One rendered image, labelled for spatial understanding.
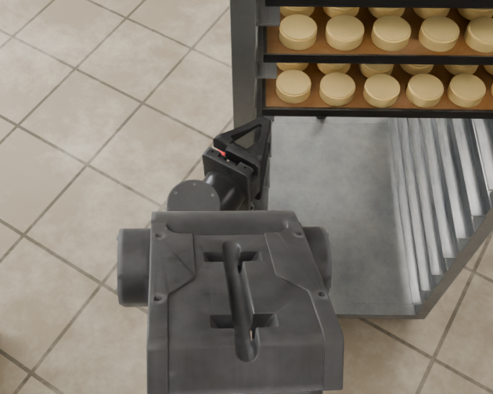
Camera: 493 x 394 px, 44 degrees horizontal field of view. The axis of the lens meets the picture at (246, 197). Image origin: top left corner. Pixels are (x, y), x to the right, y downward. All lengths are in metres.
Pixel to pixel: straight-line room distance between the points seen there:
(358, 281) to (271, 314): 1.39
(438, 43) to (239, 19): 0.27
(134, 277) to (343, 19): 0.60
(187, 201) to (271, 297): 0.39
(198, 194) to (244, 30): 0.21
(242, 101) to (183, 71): 1.39
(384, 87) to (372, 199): 0.89
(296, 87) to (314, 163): 0.93
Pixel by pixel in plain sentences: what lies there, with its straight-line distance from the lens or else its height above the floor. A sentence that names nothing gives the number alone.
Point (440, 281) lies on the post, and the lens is 1.43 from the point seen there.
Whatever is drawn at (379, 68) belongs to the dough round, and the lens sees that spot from 0.91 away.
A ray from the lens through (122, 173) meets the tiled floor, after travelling 1.98.
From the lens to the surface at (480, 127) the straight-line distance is 1.15.
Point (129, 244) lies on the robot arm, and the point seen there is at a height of 1.36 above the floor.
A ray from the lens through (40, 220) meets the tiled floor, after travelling 1.95.
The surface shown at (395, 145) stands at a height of 0.23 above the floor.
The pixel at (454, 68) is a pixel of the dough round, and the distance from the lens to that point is 0.95.
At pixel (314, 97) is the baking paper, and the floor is 0.95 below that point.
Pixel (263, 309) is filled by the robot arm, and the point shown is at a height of 1.40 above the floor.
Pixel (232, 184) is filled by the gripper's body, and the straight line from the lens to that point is 0.73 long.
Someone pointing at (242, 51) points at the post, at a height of 1.08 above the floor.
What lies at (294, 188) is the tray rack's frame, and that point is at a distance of 1.74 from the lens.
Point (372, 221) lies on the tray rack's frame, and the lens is 1.71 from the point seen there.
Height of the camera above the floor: 1.63
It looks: 60 degrees down
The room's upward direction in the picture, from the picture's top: straight up
